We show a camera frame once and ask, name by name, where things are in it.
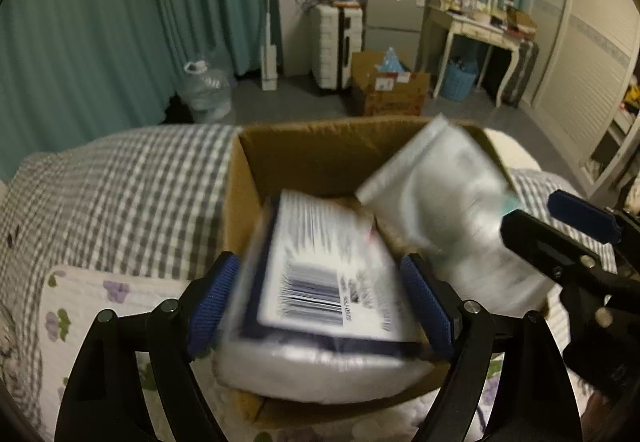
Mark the white suitcase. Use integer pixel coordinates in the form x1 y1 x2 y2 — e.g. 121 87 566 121
310 5 363 90

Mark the grey mini fridge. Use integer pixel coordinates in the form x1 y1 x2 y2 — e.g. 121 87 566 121
363 0 427 69

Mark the cardboard box on floor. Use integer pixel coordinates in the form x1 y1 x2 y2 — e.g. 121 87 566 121
346 50 431 117

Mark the white flat mop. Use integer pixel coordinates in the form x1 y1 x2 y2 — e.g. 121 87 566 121
260 0 278 92

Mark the clear water jug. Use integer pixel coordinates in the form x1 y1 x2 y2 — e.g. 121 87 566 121
177 59 232 124

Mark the white plastic pouch pack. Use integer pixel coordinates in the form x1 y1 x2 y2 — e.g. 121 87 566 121
356 116 552 316

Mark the grey checked bed sheet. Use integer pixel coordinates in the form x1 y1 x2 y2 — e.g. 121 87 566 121
0 123 616 428

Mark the large teal curtain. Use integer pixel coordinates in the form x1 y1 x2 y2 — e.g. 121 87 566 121
1 0 265 180

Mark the white floral quilt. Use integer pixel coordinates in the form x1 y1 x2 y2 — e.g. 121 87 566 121
37 263 501 442

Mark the dark striped suitcase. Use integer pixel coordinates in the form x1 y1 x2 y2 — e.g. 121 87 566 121
501 40 539 107

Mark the white dressing table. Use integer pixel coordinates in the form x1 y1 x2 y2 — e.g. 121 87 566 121
427 7 521 108

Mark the white pack with barcode label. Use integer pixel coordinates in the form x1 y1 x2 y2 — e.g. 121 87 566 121
215 191 434 404

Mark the open cardboard box on bed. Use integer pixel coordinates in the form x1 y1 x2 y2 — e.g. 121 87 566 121
221 115 532 430

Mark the white louvered wardrobe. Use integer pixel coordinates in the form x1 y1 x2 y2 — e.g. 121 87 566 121
524 0 639 186

